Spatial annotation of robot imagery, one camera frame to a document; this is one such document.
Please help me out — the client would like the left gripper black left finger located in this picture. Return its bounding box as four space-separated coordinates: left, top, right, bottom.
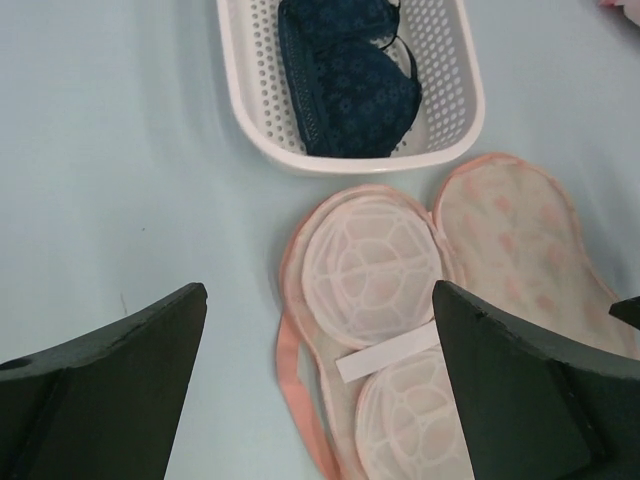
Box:
1 283 207 479

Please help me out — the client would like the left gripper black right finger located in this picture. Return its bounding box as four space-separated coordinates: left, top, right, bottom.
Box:
433 280 639 479

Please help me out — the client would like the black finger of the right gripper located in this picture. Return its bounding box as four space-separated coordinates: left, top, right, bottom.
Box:
609 297 640 330

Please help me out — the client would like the floral mesh laundry bag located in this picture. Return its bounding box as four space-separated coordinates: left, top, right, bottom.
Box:
276 154 639 479

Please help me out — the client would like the dark blue lace bra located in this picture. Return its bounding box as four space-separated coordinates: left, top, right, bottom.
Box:
278 1 422 159

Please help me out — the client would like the white perforated plastic basket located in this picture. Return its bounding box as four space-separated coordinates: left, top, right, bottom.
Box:
217 1 485 175

